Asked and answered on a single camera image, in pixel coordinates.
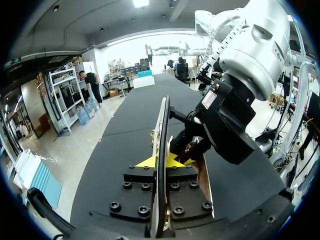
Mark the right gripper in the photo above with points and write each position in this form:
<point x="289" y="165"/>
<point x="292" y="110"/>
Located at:
<point x="225" y="120"/>

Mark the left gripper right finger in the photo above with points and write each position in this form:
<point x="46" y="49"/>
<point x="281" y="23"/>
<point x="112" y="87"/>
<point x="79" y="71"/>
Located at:
<point x="183" y="197"/>

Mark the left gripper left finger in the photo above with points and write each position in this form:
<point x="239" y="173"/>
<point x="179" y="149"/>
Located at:
<point x="136" y="197"/>

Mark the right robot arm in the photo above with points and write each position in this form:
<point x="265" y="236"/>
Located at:
<point x="252" y="42"/>

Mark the white box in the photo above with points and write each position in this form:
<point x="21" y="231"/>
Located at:
<point x="143" y="82"/>

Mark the teal box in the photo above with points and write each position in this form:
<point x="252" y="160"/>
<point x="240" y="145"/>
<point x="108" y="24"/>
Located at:
<point x="145" y="73"/>

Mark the person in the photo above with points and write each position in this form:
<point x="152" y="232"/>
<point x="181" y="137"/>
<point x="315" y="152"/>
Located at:
<point x="93" y="83"/>

